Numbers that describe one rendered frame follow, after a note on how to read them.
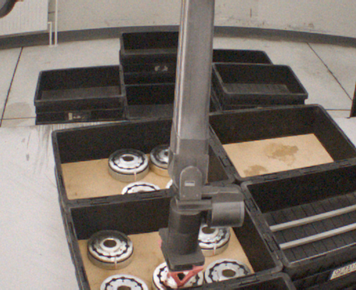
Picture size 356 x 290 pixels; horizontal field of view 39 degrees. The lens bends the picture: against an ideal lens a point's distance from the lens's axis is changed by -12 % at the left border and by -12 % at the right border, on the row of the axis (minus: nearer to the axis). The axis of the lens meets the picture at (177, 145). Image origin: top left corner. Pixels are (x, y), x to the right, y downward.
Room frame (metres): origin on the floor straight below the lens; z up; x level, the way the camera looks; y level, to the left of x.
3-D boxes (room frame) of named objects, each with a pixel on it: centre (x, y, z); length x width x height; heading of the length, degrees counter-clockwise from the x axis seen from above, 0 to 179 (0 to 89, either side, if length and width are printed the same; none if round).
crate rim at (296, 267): (0.92, -0.38, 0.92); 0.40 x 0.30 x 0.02; 108
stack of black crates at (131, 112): (2.12, 0.05, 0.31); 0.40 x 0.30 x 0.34; 100
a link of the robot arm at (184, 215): (0.73, -0.03, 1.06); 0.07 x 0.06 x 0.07; 100
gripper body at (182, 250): (0.73, -0.02, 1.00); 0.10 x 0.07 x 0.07; 17
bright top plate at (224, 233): (0.90, -0.08, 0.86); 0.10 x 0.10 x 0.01
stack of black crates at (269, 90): (2.19, -0.35, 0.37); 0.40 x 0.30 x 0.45; 100
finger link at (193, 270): (0.72, -0.02, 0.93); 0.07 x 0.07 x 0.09; 16
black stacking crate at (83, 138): (1.08, 0.10, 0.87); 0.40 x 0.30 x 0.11; 108
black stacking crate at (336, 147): (1.20, -0.28, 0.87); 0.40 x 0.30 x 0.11; 108
